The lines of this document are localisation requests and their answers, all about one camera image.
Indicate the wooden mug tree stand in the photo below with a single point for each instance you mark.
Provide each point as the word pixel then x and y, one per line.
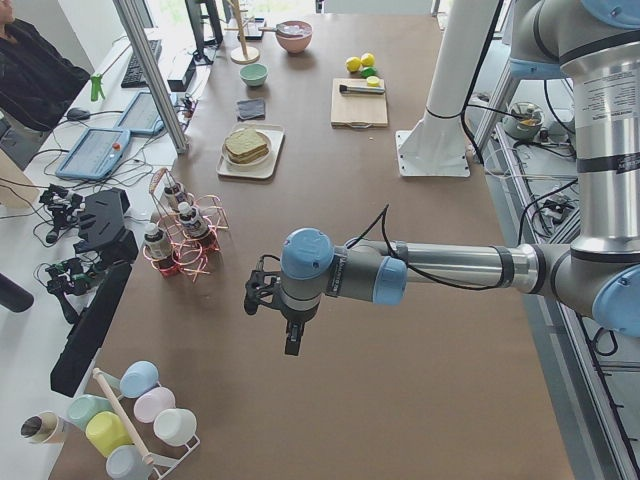
pixel 244 54

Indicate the pink bowl with ice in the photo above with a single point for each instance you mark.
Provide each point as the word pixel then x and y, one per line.
pixel 295 45

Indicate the yellow lemon left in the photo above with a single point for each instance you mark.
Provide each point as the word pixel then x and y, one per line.
pixel 353 64

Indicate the dark drink bottle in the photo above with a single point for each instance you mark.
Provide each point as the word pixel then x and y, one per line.
pixel 191 220
pixel 158 246
pixel 174 195

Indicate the blue plastic cup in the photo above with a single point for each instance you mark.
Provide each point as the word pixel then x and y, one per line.
pixel 139 378

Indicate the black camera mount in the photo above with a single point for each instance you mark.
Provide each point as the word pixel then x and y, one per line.
pixel 262 287

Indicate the white cup rack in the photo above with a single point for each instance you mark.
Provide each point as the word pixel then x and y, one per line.
pixel 147 457

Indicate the yellow lemon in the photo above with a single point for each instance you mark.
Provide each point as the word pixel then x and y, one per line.
pixel 367 60
pixel 353 64

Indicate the pink plastic cup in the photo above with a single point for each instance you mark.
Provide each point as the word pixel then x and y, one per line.
pixel 149 405

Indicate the wooden cutting board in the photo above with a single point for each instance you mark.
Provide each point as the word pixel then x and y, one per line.
pixel 357 110

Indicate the grey folded cloth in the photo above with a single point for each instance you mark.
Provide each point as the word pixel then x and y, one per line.
pixel 251 109

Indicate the blue teach pendant near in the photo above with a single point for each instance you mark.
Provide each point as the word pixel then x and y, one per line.
pixel 95 154

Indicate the yellow plastic cup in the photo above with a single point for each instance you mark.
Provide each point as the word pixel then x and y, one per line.
pixel 106 432

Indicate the yellow lemon right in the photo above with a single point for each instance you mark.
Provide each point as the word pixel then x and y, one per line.
pixel 367 60

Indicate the bread slice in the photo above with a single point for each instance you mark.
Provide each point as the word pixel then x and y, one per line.
pixel 244 141
pixel 247 158

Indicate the green lime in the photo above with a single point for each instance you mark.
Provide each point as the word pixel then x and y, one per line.
pixel 368 72

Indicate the person in black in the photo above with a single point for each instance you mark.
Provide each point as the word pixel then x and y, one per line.
pixel 38 84

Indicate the white plastic cup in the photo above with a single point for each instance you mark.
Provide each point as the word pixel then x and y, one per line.
pixel 175 426

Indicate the aluminium frame post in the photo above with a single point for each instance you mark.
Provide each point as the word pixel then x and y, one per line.
pixel 132 24

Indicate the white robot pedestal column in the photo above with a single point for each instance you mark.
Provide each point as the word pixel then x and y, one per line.
pixel 436 146

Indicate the blue teach pendant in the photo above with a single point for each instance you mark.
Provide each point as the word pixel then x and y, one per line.
pixel 95 154
pixel 141 117

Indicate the copper wire bottle rack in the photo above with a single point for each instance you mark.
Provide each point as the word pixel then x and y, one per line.
pixel 190 256

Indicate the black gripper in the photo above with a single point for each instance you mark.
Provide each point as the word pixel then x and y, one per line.
pixel 294 320

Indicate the knife with black handle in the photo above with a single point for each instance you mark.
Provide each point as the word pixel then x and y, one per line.
pixel 353 89

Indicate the blue teach pendant far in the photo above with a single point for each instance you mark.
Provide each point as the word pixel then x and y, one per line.
pixel 141 117

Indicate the green ceramic bowl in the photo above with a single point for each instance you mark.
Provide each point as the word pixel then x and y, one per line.
pixel 254 75

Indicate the metal ice scoop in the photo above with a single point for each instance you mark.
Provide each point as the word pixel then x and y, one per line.
pixel 284 30

